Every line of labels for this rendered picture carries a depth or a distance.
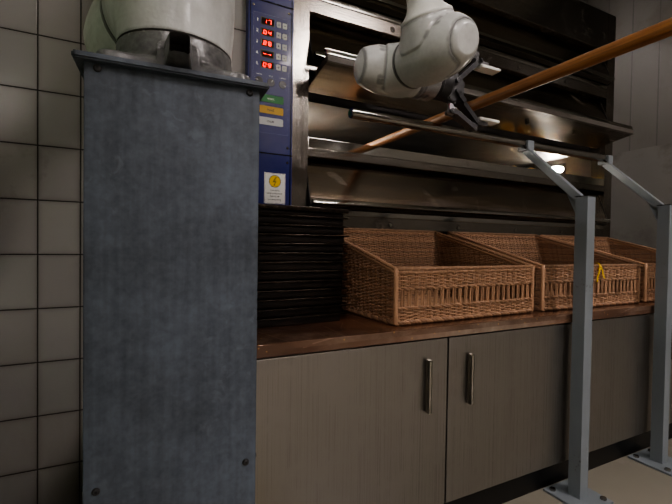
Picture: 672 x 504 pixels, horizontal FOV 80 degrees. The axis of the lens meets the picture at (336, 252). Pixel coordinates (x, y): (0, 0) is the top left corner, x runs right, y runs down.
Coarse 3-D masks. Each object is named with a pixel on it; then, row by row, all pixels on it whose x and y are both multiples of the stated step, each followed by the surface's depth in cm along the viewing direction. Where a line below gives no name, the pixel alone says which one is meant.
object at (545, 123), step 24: (336, 72) 140; (336, 96) 155; (360, 96) 156; (384, 96) 158; (480, 96) 163; (504, 120) 186; (528, 120) 188; (552, 120) 189; (576, 120) 191; (576, 144) 221; (600, 144) 224
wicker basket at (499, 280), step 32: (352, 256) 124; (384, 256) 154; (416, 256) 162; (448, 256) 162; (352, 288) 124; (384, 288) 151; (416, 288) 107; (448, 288) 113; (480, 288) 119; (512, 288) 125; (384, 320) 108; (416, 320) 107; (448, 320) 113
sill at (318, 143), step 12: (312, 144) 147; (324, 144) 149; (336, 144) 151; (348, 144) 154; (360, 144) 156; (384, 156) 161; (396, 156) 164; (408, 156) 166; (420, 156) 169; (432, 156) 172; (444, 156) 175; (468, 168) 181; (480, 168) 184; (492, 168) 188; (504, 168) 191; (516, 168) 195; (528, 168) 199; (576, 180) 216; (588, 180) 220; (600, 180) 225
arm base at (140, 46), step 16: (144, 32) 51; (160, 32) 51; (176, 32) 46; (128, 48) 51; (144, 48) 50; (160, 48) 50; (176, 48) 50; (192, 48) 51; (208, 48) 53; (176, 64) 49; (192, 64) 51; (208, 64) 53; (224, 64) 56
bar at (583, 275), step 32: (416, 128) 123; (448, 128) 127; (608, 160) 164; (576, 192) 127; (640, 192) 154; (576, 224) 126; (576, 256) 126; (576, 288) 126; (576, 320) 126; (576, 352) 126; (576, 384) 126; (576, 416) 126; (576, 448) 126; (576, 480) 126
